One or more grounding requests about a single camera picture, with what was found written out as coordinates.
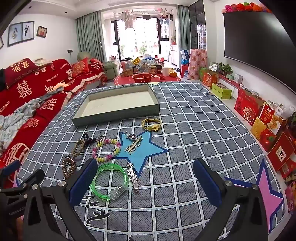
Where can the black hair claw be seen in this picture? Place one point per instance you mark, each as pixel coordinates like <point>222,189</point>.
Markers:
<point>89,140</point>

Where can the row of colourful balls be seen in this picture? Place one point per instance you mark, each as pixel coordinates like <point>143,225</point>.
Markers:
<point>245,7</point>

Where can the blue star sticker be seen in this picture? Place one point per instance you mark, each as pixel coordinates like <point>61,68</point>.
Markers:
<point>148,150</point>

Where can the double photo frame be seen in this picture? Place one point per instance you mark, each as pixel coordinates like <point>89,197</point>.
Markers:
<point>20,33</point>

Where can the green translucent bangle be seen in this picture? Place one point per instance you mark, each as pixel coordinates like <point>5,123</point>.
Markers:
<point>120,187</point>

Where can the red plastic basket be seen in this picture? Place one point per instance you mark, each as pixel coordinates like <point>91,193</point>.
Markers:
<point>142,78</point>

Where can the clear snack jar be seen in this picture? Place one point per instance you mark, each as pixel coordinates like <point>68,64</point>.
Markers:
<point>126,69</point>

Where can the grey checked blanket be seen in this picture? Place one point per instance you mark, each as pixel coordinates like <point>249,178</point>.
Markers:
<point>185,129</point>

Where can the white cup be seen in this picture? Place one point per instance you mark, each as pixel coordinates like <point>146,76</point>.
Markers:
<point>165,71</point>

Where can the red plastic stool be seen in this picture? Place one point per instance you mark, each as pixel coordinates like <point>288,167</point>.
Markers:
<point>184,70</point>

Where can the grey shallow tray box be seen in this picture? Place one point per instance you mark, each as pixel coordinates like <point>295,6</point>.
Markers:
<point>115,104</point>

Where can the green cardboard box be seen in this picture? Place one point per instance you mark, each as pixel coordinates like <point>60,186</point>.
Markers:
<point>221,91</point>

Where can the red lettered pillow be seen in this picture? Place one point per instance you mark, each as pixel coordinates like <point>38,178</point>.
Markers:
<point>20,69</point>

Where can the silver hair clip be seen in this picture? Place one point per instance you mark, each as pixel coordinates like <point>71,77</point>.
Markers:
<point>133,176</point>

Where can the wall television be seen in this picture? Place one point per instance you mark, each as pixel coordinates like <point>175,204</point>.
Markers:
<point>256,41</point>

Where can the pink star sticker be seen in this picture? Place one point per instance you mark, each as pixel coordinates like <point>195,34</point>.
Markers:
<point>267,192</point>

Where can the grey twisted cloth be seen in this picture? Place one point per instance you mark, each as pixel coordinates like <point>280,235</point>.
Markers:
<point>54,91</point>

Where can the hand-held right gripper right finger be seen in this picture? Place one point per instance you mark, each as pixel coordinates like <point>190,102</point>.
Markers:
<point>208,178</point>

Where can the red patterned cushion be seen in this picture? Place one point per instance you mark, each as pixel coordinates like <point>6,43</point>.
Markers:
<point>79,67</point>

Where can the small red picture frame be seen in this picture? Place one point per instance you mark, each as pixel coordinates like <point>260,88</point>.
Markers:
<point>41,31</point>

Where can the pale green armchair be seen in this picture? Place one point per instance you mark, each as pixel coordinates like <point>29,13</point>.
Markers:
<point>111,67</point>

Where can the red television shelf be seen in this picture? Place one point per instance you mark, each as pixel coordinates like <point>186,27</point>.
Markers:
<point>233,83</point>

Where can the round red rug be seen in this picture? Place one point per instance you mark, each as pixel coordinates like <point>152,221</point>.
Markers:
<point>168,80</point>

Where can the dark cloth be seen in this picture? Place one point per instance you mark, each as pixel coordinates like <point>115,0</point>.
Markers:
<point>2,80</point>

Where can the red patterned wrapped box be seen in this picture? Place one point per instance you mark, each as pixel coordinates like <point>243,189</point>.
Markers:
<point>197,64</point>

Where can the hanging laundry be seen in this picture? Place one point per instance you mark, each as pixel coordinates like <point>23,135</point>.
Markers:
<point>129,16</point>

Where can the green curtain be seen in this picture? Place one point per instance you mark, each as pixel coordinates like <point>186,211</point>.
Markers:
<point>183,34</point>
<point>89,34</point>

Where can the small silver charm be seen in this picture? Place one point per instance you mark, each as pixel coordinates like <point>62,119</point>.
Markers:
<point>100,137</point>

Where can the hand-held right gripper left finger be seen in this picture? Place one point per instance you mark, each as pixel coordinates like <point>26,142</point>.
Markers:
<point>83,180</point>

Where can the yellow star sticker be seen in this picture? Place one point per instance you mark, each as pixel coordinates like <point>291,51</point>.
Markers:
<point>158,83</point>

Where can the silver crown charm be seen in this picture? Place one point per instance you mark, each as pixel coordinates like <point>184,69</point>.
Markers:
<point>131,136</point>

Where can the red covered sofa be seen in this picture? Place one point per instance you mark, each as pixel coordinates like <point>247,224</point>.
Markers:
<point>46,78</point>

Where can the light blue floral cloth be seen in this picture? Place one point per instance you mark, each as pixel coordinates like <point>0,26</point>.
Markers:
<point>16,120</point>

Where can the red lettered gift box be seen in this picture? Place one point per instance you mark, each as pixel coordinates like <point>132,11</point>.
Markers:
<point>281,154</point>

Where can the large red gift box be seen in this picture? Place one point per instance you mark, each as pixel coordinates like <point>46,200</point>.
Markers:
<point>247,109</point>

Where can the yellow gift box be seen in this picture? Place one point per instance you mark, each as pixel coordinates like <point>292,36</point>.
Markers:
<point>262,134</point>

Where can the wooden hair clip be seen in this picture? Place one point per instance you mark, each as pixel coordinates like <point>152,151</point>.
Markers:
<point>134,144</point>

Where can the red white snack box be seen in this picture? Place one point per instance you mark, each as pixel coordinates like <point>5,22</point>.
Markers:
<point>270,118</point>

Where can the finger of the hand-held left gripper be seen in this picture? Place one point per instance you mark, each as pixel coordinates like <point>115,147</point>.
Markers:
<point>32,177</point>
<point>9,167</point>

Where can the potted green plant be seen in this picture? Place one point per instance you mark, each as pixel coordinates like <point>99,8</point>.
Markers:
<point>225,68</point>

